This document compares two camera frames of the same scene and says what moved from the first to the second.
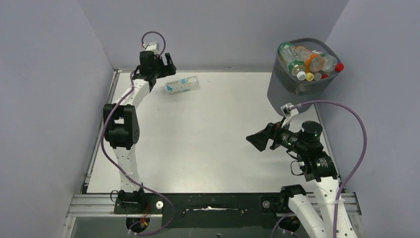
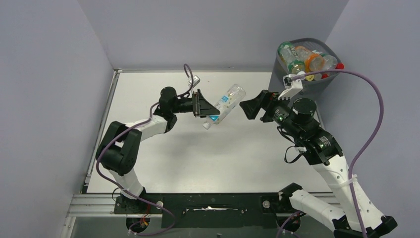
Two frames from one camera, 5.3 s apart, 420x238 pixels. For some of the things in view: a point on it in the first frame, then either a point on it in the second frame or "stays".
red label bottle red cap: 339,67 stays
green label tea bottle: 293,60 stays
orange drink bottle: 313,62 stays
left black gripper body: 161,71 -> 183,105
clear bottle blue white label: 187,84 -> 227,104
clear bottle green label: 329,63 stays
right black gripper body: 289,139 -> 280,113
